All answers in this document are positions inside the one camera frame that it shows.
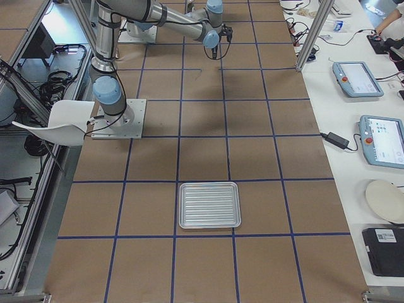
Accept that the black joystick controller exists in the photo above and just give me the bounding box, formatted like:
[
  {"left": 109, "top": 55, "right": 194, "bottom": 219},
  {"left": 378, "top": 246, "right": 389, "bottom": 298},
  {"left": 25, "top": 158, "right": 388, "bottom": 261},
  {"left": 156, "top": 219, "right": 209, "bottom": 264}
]
[{"left": 367, "top": 34, "right": 389, "bottom": 54}]

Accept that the black laptop case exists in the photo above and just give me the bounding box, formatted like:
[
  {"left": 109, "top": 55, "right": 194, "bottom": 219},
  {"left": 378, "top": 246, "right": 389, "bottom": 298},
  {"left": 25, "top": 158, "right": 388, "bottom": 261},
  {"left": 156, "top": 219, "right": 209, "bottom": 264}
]
[{"left": 362, "top": 228, "right": 403, "bottom": 277}]

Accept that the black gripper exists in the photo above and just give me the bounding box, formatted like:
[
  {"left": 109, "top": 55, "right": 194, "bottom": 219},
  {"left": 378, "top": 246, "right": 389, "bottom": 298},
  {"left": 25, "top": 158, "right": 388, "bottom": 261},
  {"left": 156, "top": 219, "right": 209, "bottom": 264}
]
[{"left": 211, "top": 46, "right": 218, "bottom": 60}]

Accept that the black power adapter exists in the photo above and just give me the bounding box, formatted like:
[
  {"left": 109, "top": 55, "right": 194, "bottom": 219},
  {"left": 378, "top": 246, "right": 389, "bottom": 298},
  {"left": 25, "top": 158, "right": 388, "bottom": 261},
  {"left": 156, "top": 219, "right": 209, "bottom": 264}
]
[{"left": 321, "top": 132, "right": 349, "bottom": 150}]

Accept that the aluminium frame post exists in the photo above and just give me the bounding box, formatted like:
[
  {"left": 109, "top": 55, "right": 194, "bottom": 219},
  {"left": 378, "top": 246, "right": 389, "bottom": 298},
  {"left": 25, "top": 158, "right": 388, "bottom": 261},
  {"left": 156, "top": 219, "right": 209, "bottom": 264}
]
[{"left": 295, "top": 0, "right": 334, "bottom": 72}]

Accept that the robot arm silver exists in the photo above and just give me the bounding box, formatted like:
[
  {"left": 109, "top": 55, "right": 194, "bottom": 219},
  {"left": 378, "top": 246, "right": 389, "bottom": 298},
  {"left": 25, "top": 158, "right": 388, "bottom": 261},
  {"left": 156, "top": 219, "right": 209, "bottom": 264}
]
[{"left": 90, "top": 1, "right": 232, "bottom": 117}]

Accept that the white round plate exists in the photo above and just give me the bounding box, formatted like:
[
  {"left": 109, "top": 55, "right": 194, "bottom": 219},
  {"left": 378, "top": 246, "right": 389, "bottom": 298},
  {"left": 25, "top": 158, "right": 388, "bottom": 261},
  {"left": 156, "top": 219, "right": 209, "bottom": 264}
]
[{"left": 365, "top": 180, "right": 403, "bottom": 225}]

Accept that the blue teach pendant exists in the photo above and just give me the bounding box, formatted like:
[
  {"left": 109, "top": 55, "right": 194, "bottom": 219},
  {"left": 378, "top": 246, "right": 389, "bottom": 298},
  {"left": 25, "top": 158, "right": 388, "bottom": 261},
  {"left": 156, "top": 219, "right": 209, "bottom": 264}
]
[
  {"left": 359, "top": 115, "right": 403, "bottom": 169},
  {"left": 332, "top": 61, "right": 384, "bottom": 98}
]

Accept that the upper blue teach pendant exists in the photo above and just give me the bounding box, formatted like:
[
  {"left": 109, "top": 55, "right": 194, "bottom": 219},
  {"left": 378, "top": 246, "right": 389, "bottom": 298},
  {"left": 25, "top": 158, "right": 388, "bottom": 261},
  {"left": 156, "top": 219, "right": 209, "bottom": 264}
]
[{"left": 332, "top": 61, "right": 384, "bottom": 98}]

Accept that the lower blue teach pendant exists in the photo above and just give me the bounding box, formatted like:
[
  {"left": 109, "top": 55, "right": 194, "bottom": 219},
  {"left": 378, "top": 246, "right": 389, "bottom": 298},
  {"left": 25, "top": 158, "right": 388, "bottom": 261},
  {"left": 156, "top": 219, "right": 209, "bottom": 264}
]
[{"left": 359, "top": 115, "right": 403, "bottom": 169}]

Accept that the ribbed metal tray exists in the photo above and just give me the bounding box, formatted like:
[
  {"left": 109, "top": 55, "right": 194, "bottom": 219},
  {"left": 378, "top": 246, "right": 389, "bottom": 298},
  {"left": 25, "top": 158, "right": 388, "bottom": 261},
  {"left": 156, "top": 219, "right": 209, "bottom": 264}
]
[{"left": 179, "top": 181, "right": 242, "bottom": 229}]

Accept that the white plastic chair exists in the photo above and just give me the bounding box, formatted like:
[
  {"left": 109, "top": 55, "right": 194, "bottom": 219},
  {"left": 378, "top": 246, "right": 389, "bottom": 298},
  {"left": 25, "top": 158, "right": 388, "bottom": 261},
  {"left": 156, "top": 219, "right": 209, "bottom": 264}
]
[{"left": 12, "top": 100, "right": 95, "bottom": 146}]

